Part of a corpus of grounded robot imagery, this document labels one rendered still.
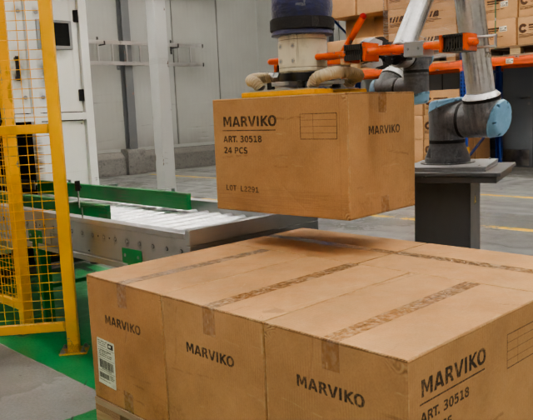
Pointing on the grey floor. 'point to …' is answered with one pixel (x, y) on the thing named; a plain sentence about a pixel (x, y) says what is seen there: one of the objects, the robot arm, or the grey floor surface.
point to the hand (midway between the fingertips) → (366, 52)
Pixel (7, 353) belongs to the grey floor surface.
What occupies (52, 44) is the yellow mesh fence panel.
